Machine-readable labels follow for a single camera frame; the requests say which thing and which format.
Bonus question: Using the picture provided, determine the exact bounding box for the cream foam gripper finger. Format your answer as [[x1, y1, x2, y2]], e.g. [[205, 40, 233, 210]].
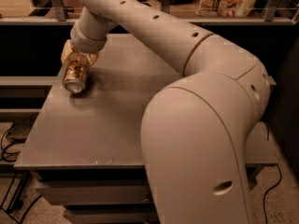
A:
[[84, 53, 99, 67], [61, 39, 80, 65]]

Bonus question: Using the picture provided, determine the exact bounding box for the orange soda can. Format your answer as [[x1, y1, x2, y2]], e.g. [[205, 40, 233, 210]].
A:
[[63, 60, 89, 93]]

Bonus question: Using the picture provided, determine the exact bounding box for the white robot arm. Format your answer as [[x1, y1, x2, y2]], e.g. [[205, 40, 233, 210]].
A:
[[62, 0, 270, 224]]

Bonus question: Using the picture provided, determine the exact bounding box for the grey metal railing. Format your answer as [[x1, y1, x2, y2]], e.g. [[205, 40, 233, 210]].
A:
[[0, 0, 298, 24]]

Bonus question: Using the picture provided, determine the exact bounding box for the grey power box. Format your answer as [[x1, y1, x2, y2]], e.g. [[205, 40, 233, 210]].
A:
[[6, 119, 34, 143]]

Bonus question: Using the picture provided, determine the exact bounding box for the grey drawer cabinet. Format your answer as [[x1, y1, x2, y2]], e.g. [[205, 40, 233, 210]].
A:
[[14, 33, 278, 224]]

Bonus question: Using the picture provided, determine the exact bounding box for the upper grey drawer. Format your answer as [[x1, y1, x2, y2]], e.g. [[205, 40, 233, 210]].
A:
[[36, 180, 151, 205]]

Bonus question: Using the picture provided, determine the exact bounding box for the grey drawer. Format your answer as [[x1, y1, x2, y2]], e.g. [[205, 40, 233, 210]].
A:
[[64, 206, 160, 224], [36, 180, 151, 205]]

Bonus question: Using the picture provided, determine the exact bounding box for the colourful printed snack bag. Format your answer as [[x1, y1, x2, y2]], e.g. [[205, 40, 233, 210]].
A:
[[195, 0, 256, 18]]

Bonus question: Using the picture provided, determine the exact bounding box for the lower grey drawer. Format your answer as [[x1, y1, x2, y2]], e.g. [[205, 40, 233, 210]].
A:
[[64, 206, 160, 224]]

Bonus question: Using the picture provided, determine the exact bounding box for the black cables left floor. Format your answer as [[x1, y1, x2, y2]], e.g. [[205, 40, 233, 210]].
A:
[[0, 114, 43, 224]]

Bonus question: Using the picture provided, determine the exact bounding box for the black floor cable right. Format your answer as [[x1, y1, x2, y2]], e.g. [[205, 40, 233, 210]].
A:
[[263, 163, 283, 224]]

